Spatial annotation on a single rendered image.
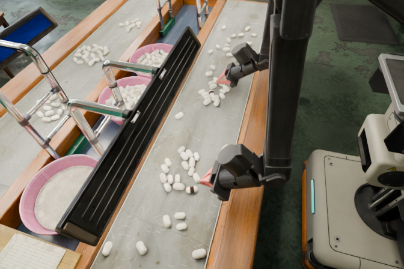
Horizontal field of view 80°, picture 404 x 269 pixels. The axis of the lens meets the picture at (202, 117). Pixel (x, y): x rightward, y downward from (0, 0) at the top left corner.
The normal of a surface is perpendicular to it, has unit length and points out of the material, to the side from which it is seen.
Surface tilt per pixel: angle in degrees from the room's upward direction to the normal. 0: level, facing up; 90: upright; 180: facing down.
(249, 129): 0
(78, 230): 58
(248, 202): 0
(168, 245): 0
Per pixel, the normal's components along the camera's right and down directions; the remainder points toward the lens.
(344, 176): -0.03, -0.65
